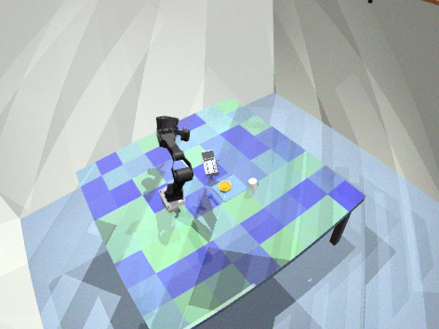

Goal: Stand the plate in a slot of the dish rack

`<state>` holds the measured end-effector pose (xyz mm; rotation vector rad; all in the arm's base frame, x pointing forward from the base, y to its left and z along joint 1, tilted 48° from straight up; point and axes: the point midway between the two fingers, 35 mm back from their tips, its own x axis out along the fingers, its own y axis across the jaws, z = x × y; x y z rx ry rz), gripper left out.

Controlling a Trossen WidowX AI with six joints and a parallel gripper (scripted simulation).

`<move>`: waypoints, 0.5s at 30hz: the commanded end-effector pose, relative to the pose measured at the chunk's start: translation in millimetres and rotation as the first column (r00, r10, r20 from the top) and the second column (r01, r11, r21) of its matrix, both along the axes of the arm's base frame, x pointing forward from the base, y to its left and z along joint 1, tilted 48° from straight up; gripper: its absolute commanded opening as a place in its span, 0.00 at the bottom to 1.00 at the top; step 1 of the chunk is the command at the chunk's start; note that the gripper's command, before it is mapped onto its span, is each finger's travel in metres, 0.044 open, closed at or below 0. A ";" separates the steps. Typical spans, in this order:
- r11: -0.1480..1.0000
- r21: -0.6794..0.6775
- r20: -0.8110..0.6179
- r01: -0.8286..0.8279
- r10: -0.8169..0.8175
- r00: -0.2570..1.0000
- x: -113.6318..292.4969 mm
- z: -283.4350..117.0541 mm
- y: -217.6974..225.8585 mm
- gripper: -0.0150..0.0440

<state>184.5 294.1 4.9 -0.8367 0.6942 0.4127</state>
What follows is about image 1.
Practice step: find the white cylinder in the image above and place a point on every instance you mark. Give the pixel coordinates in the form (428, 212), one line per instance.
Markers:
(252, 184)

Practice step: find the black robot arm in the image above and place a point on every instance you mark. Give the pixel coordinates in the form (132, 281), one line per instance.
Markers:
(167, 139)

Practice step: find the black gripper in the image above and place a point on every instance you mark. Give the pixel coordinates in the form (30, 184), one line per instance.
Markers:
(184, 134)

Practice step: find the yellow plate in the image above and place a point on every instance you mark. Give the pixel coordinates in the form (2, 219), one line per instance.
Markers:
(225, 186)

